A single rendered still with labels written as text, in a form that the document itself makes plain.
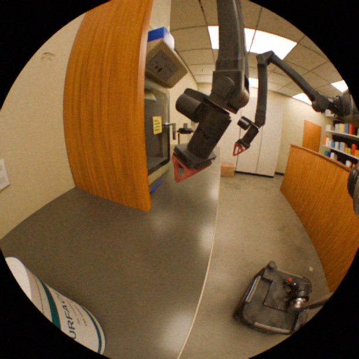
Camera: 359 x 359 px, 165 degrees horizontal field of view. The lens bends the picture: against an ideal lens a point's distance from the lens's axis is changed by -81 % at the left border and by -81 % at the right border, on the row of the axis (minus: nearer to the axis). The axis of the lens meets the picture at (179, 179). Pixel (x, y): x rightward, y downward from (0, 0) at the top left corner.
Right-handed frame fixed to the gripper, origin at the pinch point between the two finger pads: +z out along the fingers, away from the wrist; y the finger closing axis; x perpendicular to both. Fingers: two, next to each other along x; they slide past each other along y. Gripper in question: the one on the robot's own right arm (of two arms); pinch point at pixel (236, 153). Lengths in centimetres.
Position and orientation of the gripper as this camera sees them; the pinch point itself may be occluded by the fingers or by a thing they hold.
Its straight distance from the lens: 78.6
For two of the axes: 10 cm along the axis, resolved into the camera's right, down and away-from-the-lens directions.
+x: 6.5, 6.9, -3.1
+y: -6.6, 3.1, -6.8
